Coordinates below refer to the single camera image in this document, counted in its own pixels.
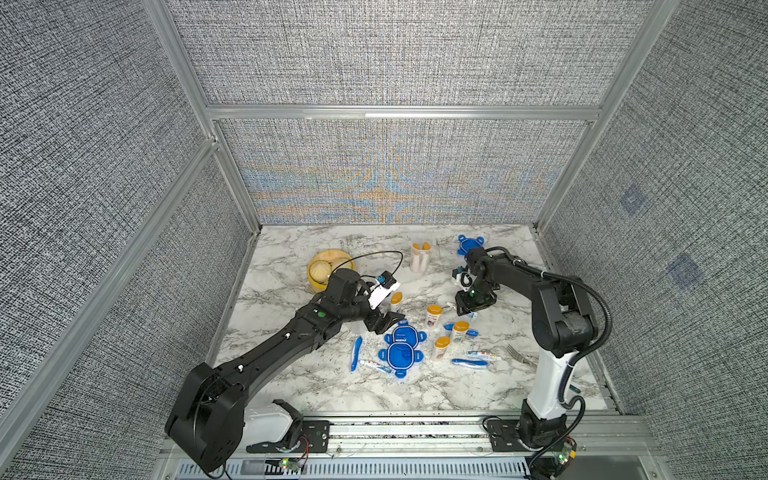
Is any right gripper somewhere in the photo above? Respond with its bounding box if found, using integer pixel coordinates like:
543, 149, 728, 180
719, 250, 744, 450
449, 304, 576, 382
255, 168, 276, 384
453, 280, 494, 313

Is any blue lid back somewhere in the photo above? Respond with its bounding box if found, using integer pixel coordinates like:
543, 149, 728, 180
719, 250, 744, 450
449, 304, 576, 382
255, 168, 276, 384
457, 235, 485, 257

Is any blue lid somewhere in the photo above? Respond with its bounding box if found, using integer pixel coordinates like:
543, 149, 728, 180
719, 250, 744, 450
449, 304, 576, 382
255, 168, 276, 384
457, 235, 485, 257
384, 320, 428, 348
378, 342, 425, 379

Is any orange cap bottle small back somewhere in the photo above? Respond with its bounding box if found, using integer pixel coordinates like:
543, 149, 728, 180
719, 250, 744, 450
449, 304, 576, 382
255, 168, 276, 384
420, 242, 432, 273

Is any clear container back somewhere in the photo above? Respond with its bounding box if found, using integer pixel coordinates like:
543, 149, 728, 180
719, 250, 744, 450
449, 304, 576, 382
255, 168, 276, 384
410, 241, 432, 274

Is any clear container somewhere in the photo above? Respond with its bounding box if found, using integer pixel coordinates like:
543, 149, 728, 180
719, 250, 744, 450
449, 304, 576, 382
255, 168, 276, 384
346, 320, 368, 336
410, 241, 432, 274

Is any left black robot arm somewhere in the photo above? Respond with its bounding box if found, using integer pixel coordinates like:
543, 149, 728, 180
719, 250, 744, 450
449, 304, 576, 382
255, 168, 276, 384
165, 268, 404, 478

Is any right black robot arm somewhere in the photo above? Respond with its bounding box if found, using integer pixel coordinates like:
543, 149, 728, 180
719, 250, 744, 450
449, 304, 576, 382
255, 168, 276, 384
455, 247, 613, 453

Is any clear container front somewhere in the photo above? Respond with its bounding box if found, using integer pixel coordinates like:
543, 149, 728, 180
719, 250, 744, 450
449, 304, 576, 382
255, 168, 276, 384
346, 320, 368, 336

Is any blue lid upper centre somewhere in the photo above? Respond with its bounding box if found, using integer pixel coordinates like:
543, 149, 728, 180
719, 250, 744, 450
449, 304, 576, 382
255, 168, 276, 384
384, 320, 428, 348

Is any blue lid lower centre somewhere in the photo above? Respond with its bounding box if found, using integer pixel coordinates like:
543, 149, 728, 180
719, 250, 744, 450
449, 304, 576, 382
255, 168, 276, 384
378, 342, 425, 379

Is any toothpaste tube front left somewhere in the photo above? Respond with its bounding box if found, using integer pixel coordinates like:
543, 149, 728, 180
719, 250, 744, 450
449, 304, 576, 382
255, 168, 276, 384
358, 359, 395, 375

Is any orange cap bottle front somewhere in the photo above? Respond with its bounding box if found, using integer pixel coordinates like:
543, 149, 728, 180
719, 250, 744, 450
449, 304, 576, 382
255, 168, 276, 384
432, 336, 451, 360

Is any toothpaste tube right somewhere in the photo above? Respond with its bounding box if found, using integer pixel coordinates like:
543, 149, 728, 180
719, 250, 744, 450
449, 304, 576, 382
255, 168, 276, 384
467, 351, 498, 362

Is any left steamed bun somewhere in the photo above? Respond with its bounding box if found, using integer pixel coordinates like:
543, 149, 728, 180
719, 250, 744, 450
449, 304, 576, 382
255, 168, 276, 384
309, 260, 333, 284

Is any yellow bamboo steamer basket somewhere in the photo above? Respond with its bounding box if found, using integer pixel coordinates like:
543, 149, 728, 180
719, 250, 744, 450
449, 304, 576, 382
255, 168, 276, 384
307, 249, 356, 293

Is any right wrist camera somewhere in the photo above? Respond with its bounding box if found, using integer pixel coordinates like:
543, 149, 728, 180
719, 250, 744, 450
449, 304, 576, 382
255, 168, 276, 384
452, 267, 474, 292

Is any green handled fork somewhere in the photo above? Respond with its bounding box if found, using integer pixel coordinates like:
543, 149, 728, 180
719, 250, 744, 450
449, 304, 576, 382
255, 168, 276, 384
505, 344, 538, 368

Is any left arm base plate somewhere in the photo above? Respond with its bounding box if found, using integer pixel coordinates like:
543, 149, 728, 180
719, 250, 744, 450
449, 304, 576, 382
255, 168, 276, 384
246, 420, 332, 455

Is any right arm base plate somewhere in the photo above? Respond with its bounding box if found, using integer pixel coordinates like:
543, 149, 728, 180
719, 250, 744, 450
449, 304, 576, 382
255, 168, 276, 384
481, 416, 572, 453

